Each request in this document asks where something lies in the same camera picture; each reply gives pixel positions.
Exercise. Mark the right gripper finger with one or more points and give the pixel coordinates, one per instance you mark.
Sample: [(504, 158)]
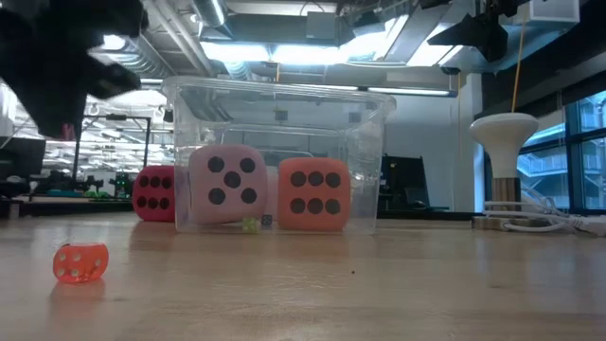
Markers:
[(445, 4), (473, 33)]

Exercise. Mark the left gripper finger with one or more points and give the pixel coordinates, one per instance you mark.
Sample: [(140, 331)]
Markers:
[(113, 80), (59, 109)]

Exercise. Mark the large red foam die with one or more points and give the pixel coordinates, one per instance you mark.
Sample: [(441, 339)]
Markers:
[(158, 192)]

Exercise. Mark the clear plastic storage bin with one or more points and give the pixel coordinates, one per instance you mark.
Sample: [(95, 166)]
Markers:
[(369, 142)]

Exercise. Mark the small orange translucent die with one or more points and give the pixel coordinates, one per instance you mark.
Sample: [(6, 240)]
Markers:
[(80, 265)]

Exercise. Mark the small yellow die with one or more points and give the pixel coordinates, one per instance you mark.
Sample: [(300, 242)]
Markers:
[(251, 225)]

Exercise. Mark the large orange foam die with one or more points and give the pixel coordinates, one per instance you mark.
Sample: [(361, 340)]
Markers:
[(315, 192)]

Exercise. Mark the black monitor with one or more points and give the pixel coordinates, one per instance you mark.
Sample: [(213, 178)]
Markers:
[(21, 161)]

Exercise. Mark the background bench robots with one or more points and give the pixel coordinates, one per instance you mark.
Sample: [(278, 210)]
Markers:
[(59, 183)]

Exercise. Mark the white mushroom-shaped lamp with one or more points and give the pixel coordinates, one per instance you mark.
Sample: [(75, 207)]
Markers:
[(503, 142)]

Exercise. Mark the black metal frame stand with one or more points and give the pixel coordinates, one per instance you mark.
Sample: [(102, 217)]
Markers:
[(77, 156)]

